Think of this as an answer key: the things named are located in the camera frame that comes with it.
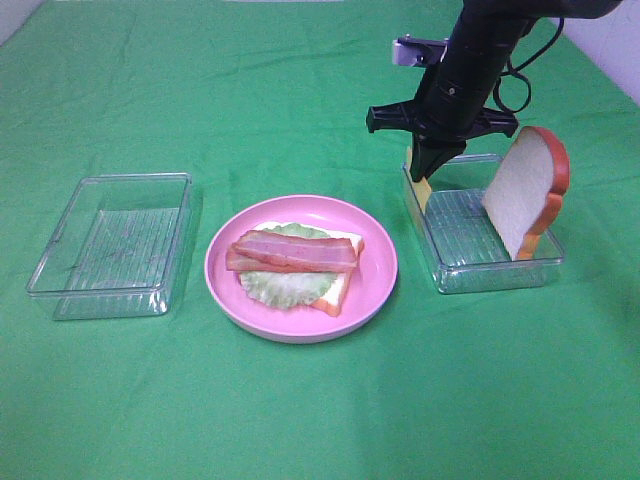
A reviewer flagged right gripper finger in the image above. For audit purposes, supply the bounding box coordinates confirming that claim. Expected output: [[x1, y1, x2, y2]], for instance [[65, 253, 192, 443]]
[[410, 130, 467, 182]]

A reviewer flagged green lettuce leaf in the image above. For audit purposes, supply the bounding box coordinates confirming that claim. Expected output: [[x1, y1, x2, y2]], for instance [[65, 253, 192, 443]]
[[237, 223, 336, 310]]

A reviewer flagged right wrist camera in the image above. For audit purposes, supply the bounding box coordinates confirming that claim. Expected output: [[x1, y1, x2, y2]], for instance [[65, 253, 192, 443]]
[[392, 35, 448, 68]]

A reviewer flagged clear plastic tray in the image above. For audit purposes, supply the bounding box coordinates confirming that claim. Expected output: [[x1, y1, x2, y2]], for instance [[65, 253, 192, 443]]
[[26, 173, 192, 321], [402, 154, 564, 294]]

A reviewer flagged green tablecloth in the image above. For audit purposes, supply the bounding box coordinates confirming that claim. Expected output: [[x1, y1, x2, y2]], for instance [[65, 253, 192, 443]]
[[1, 1, 639, 479]]

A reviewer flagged pink round plate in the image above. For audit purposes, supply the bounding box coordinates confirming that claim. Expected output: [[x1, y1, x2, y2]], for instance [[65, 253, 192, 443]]
[[204, 194, 398, 344]]

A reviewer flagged bacon strip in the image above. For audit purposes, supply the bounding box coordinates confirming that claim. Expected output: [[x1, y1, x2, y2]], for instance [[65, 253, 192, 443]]
[[229, 230, 362, 261], [225, 248, 358, 273]]

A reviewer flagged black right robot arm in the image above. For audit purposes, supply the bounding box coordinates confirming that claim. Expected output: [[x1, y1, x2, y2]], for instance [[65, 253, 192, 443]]
[[366, 1, 619, 181]]

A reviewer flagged right clear plastic tray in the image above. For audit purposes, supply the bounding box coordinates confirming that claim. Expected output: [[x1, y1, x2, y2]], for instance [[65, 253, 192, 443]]
[[402, 154, 564, 294]]

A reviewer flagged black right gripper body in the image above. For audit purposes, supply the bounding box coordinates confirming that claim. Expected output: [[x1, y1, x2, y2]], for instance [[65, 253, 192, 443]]
[[366, 97, 518, 145]]

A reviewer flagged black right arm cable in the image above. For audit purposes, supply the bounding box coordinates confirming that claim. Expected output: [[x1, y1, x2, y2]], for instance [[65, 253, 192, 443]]
[[492, 17, 566, 114]]

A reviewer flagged left clear plastic tray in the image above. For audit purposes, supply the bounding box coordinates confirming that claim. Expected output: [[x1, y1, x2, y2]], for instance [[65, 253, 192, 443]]
[[26, 173, 192, 321]]

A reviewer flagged yellow cheese slice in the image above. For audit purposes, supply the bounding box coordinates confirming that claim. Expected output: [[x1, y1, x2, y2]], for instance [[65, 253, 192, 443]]
[[404, 146, 432, 215]]

